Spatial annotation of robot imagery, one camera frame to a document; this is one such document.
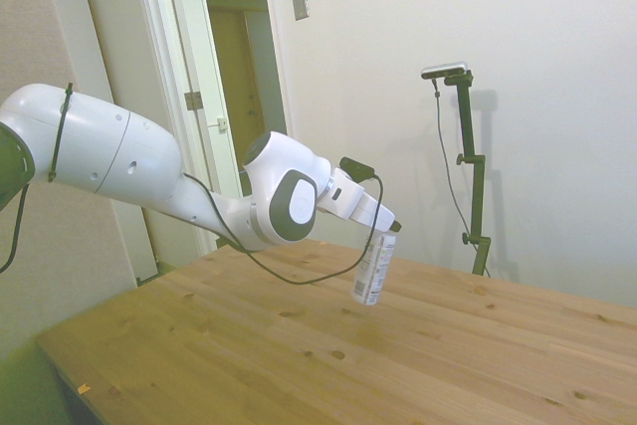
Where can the brown wooden door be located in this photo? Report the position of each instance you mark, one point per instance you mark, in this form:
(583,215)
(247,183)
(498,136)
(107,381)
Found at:
(239,71)

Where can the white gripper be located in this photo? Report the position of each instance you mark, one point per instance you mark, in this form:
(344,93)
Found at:
(356,201)

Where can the metal door hinge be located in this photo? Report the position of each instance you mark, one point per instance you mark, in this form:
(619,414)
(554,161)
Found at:
(194,100)

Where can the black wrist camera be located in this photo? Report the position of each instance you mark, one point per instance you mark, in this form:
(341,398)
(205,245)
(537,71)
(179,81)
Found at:
(356,167)

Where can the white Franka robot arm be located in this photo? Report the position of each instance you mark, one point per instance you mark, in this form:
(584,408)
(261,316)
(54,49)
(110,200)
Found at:
(99,146)

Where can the white open door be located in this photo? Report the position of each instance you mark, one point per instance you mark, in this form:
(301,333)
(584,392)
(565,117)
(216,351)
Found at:
(204,47)

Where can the grey wall switch plate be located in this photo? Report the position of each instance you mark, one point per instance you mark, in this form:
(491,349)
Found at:
(300,2)

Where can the white labelled water bottle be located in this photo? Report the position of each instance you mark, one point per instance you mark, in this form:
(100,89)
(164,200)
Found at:
(373,271)

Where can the black camera stand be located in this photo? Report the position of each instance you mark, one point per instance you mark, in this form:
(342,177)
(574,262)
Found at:
(478,196)

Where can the small orange scrap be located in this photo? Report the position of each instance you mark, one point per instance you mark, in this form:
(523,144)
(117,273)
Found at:
(84,387)

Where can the grey camera on stand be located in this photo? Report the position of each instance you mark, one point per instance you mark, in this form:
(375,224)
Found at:
(444,70)

